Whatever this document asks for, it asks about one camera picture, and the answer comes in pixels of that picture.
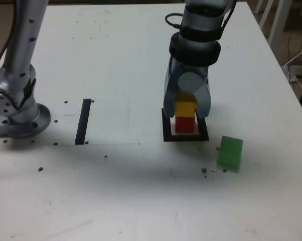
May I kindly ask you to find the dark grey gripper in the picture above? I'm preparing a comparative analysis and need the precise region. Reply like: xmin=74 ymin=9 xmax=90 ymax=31
xmin=163 ymin=57 xmax=212 ymax=118

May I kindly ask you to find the yellow cube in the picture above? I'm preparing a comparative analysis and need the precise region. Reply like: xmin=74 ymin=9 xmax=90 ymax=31
xmin=175 ymin=91 xmax=197 ymax=118

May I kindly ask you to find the red cube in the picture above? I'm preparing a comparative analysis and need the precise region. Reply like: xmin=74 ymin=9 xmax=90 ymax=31
xmin=175 ymin=115 xmax=195 ymax=133

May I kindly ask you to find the green cube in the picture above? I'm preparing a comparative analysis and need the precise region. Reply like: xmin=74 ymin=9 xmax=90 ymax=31
xmin=216 ymin=135 xmax=244 ymax=173

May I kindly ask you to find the black tape square outline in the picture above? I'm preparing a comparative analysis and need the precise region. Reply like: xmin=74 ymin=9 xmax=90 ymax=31
xmin=162 ymin=107 xmax=210 ymax=143

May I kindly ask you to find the black tape strip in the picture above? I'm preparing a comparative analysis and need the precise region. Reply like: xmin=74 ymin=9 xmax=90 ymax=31
xmin=74 ymin=98 xmax=92 ymax=146

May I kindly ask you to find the white furniture leg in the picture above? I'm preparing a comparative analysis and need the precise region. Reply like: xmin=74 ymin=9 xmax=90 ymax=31
xmin=253 ymin=0 xmax=264 ymax=15
xmin=259 ymin=0 xmax=274 ymax=27
xmin=268 ymin=0 xmax=290 ymax=46

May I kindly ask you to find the white cable with plug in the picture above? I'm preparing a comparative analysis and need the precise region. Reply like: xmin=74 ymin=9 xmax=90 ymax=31
xmin=283 ymin=41 xmax=302 ymax=94

